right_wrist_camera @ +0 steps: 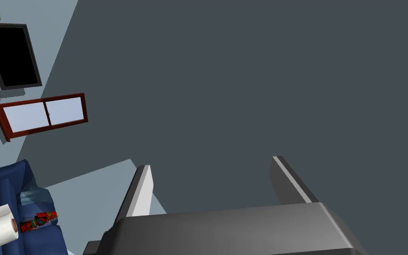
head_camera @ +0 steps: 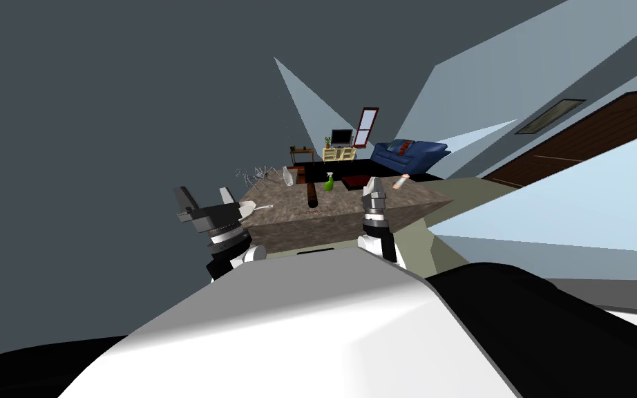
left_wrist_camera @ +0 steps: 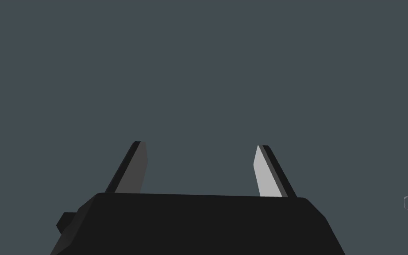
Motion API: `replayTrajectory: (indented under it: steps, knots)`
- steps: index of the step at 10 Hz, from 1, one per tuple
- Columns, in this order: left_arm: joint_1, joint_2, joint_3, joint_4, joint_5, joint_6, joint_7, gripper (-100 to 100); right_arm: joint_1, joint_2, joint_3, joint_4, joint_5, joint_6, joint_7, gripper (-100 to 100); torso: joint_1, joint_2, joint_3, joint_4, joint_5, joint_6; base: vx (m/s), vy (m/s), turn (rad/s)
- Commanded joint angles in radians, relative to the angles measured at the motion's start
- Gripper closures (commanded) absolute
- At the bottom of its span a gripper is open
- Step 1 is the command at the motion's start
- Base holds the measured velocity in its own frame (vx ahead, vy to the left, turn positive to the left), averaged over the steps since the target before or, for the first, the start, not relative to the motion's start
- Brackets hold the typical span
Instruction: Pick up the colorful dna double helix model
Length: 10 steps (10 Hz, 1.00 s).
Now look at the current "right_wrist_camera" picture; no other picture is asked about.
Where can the red orange toy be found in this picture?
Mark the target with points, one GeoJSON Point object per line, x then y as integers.
{"type": "Point", "coordinates": [38, 220]}

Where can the black flat television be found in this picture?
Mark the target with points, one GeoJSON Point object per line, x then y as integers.
{"type": "Point", "coordinates": [11, 56]}

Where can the blue sofa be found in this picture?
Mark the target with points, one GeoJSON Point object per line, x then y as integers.
{"type": "Point", "coordinates": [16, 212]}

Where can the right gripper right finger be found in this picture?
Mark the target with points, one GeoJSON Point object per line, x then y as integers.
{"type": "Point", "coordinates": [289, 184]}

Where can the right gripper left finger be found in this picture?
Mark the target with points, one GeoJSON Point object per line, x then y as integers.
{"type": "Point", "coordinates": [141, 198]}

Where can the red framed window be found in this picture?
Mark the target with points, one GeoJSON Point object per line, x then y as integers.
{"type": "Point", "coordinates": [44, 115]}

